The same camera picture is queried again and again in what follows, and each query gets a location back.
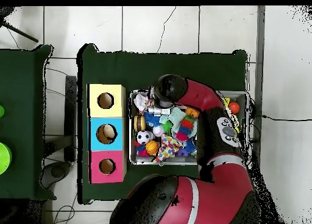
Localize black tripod leg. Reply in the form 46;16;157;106
0;6;40;43

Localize small black white soccer ball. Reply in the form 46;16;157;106
135;130;154;145

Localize colourful dotted cloth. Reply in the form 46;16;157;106
152;133;182;164
133;92;154;114

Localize dark green table cloth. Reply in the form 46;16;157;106
0;44;57;201
77;43;249;205

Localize grey rounded base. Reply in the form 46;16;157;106
40;160;72;189

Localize small white baseball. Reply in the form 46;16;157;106
152;125;166;138

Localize mint green waffle cloth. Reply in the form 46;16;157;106
159;107;198;137

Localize small orange ball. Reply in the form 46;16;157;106
229;101;241;115

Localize bright green cup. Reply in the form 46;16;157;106
0;142;12;175

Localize toy hamburger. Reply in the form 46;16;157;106
133;114;146;132

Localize silver wire mesh bin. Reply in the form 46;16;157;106
129;88;250;166

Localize orange plastic building block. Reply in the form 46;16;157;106
185;107;200;119

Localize wooden box with three holes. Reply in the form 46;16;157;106
87;83;127;184

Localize silver plastic toy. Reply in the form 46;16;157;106
147;107;171;116

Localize black cable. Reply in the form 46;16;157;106
261;114;312;122

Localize small orange basketball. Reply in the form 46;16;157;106
145;140;160;156

